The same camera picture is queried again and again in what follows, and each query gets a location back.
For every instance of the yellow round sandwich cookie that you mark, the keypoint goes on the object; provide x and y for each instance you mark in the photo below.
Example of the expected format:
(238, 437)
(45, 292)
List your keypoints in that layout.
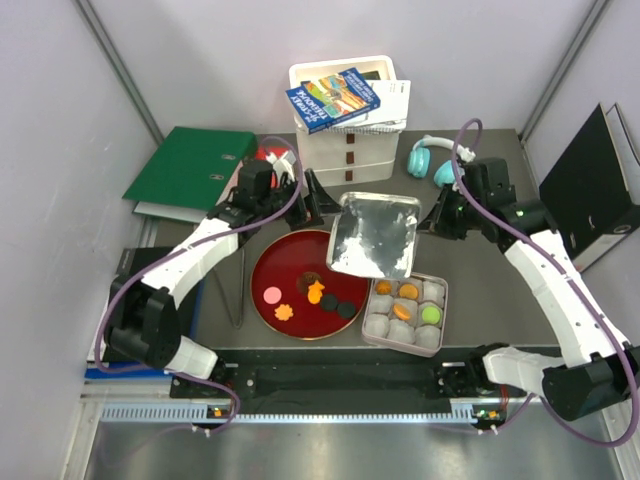
(401, 312)

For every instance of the green ring binder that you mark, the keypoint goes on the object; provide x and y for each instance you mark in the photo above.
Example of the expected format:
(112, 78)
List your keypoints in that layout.
(192, 171)

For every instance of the white booklet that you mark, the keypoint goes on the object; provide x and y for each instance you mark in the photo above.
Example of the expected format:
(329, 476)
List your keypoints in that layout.
(391, 116)

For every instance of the silver tin lid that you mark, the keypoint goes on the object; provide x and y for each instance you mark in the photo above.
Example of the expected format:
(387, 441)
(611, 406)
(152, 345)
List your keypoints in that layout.
(374, 236)

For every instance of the orange flower cookie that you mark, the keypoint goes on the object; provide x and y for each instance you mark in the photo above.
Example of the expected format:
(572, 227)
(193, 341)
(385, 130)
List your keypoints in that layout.
(283, 312)

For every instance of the orange fish cookie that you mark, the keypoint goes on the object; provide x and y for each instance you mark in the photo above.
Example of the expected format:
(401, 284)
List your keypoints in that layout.
(315, 292)

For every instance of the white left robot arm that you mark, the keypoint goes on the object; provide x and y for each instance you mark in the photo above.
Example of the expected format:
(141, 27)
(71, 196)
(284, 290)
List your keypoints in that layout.
(141, 320)

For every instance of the red round lacquer tray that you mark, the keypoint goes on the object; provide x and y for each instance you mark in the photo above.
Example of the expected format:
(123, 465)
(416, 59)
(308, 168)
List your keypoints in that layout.
(292, 263)

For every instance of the pink cookie tin box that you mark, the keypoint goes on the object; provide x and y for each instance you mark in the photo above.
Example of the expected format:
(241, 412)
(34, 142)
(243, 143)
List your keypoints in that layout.
(382, 328)

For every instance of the blue picture book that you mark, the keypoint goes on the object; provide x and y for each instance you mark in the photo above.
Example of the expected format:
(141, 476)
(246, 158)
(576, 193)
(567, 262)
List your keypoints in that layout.
(328, 101)

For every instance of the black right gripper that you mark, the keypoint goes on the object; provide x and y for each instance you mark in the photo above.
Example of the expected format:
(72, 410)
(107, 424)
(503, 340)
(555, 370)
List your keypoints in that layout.
(435, 221)

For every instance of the black sandwich cookie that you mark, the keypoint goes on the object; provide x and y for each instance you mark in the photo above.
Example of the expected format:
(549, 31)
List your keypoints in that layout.
(329, 302)
(346, 310)

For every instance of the red folder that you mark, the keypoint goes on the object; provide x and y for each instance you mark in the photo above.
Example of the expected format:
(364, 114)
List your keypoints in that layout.
(269, 153)

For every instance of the black ring binder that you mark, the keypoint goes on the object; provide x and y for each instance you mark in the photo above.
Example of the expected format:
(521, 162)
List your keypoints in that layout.
(592, 191)

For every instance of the green round cookie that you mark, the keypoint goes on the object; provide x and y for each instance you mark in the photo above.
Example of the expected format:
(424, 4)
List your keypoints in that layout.
(431, 314)

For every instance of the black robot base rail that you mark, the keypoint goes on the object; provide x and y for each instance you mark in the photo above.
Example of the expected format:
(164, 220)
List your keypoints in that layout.
(363, 380)

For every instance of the orange round cookie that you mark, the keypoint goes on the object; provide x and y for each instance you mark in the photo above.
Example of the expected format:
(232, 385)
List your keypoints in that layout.
(408, 291)

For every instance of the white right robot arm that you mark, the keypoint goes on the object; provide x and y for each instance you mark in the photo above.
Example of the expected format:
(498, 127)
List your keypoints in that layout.
(598, 367)

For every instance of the white stacked storage box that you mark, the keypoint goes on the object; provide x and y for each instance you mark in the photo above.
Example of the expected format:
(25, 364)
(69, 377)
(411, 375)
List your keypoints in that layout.
(346, 158)

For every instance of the yellow round biscuit cookie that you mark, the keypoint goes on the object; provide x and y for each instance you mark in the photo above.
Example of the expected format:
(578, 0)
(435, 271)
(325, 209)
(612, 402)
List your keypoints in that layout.
(384, 287)

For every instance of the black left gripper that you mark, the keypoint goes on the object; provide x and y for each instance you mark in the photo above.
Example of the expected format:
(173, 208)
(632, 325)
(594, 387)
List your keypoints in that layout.
(317, 201)

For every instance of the teal cat-ear headphones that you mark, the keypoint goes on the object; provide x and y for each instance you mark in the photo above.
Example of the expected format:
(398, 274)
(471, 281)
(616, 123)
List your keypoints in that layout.
(420, 157)

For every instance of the blue folder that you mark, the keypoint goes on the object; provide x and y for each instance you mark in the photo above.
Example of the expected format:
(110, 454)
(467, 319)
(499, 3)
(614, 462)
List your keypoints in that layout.
(96, 374)

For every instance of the pink round cookie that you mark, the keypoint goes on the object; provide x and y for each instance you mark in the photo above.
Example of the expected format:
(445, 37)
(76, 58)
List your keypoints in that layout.
(272, 295)

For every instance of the black notebook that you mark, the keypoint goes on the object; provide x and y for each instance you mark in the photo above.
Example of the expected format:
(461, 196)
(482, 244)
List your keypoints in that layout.
(133, 260)

